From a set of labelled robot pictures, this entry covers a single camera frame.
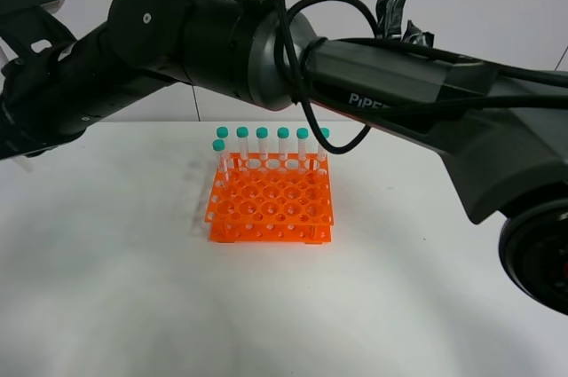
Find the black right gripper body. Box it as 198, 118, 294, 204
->
1, 4, 107, 159

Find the green-capped test tube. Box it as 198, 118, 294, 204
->
0, 50, 34, 173

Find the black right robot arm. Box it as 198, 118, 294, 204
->
1, 0, 567, 313

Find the back-row tube far left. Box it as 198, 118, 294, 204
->
217, 126, 230, 160

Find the back-row tube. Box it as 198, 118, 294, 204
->
296, 128, 309, 161
236, 126, 249, 161
217, 126, 230, 160
256, 127, 269, 161
317, 128, 330, 162
277, 127, 289, 162

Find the second-row tube left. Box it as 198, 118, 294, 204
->
212, 138, 229, 182

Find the orange test tube rack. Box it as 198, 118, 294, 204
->
204, 152, 334, 244

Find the back-row tube far right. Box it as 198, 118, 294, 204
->
317, 128, 330, 162

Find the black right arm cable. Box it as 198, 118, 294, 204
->
66, 0, 568, 156

